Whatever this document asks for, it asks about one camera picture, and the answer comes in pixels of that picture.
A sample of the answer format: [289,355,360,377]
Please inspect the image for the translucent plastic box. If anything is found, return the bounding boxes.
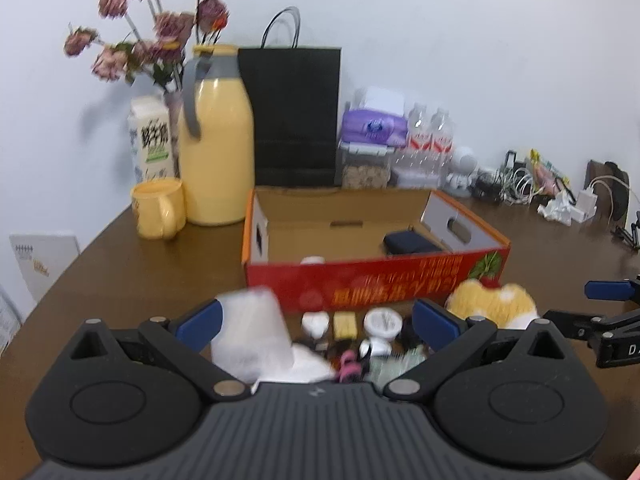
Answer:
[210,287,294,384]

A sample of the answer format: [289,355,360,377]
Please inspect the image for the yellow white plush sheep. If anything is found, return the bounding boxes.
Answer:
[446,280,539,330]

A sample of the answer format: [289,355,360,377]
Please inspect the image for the dark blue zip case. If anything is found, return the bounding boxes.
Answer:
[383,230,442,256]

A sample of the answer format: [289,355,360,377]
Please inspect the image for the iridescent plastic bag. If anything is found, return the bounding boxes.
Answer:
[366,346,426,392]

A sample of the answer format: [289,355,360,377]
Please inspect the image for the round white tin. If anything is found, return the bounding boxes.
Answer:
[363,308,404,341]

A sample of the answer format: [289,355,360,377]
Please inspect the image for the white power strip charger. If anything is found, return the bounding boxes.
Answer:
[569,173,632,226]

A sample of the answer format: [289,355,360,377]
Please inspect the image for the yellow eraser block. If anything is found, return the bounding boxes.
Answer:
[333,311,358,340]

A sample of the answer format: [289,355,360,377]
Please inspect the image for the crumpled white paper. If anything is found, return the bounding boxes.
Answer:
[537,191,573,226]

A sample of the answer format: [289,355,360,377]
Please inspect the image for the small white earbud case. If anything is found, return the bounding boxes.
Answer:
[300,312,330,340]

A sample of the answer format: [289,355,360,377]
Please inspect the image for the colourful snack packet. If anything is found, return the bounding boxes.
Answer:
[527,148,570,196]

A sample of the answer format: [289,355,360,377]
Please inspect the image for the yellow mug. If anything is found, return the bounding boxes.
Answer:
[130,178,186,240]

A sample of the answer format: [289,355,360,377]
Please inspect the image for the red cardboard box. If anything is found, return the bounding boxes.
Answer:
[242,188,511,313]

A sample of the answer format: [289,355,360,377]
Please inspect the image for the white tin box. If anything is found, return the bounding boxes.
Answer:
[390,167,440,190]

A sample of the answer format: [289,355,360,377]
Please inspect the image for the white robot toy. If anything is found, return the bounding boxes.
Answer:
[444,146,477,198]

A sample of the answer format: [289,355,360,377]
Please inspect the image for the clear snack container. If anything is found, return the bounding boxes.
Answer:
[336,141,394,190]

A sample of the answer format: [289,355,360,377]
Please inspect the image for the water bottle middle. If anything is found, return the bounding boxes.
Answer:
[430,108,454,184]

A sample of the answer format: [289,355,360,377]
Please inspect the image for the water bottle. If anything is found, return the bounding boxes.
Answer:
[430,108,454,184]
[407,103,432,155]

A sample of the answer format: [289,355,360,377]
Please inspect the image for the yellow thermos jug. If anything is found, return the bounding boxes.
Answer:
[178,44,255,226]

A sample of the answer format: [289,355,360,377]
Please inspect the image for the water bottle left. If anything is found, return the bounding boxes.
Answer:
[407,103,432,155]

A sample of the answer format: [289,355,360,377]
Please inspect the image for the purple tissue pack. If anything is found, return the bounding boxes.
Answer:
[340,86,408,148]

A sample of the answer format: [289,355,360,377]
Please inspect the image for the white milk carton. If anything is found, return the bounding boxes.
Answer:
[128,96,175,183]

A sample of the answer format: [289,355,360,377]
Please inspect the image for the black paper bag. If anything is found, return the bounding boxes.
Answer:
[239,6,342,188]

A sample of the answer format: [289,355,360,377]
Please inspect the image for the dried pink flower bouquet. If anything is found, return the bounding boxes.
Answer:
[63,0,230,92]

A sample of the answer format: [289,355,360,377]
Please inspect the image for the tangled charger cables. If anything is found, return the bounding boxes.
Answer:
[470,149,551,206]

